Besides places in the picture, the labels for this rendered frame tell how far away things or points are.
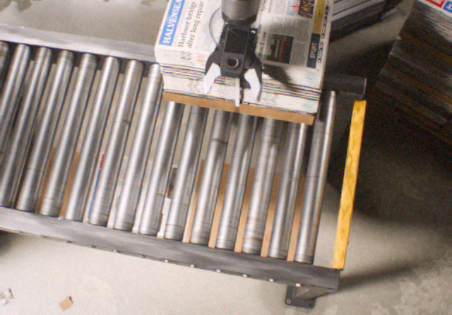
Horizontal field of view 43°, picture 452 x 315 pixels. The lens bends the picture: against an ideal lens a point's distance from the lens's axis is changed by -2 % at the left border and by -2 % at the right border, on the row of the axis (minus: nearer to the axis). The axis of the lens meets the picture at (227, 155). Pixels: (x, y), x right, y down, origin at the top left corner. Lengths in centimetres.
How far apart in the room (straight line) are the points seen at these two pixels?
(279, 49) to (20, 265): 147
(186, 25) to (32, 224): 63
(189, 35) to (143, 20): 126
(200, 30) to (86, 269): 125
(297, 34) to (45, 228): 77
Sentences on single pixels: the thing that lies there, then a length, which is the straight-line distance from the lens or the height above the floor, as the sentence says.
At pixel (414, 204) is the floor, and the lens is 234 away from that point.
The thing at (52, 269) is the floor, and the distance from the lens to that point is 235.
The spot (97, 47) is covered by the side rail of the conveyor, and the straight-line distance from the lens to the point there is 163.
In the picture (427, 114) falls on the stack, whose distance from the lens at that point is 221.
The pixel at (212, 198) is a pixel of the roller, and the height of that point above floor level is 79.
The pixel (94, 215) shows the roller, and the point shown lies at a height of 80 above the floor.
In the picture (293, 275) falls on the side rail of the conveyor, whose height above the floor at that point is 80.
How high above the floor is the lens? 222
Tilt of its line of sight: 74 degrees down
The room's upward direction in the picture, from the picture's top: 9 degrees counter-clockwise
